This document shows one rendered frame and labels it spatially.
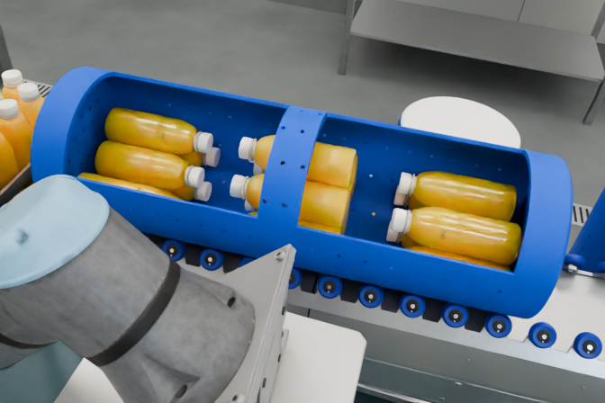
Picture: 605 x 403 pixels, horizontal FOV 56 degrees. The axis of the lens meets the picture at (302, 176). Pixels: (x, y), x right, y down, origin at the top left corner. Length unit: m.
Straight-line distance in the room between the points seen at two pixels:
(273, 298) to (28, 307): 0.22
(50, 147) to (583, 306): 1.01
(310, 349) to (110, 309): 0.31
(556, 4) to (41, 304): 4.08
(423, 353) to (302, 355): 0.42
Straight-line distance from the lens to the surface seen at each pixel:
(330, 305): 1.06
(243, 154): 1.00
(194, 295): 0.54
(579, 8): 4.37
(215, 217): 0.94
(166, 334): 0.52
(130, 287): 0.51
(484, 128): 1.40
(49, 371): 2.17
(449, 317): 1.05
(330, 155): 0.96
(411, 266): 0.92
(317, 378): 0.71
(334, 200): 0.94
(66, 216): 0.49
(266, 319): 0.55
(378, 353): 1.11
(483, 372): 1.13
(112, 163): 1.12
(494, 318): 1.06
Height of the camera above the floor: 1.76
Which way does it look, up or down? 39 degrees down
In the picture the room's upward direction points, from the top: 5 degrees clockwise
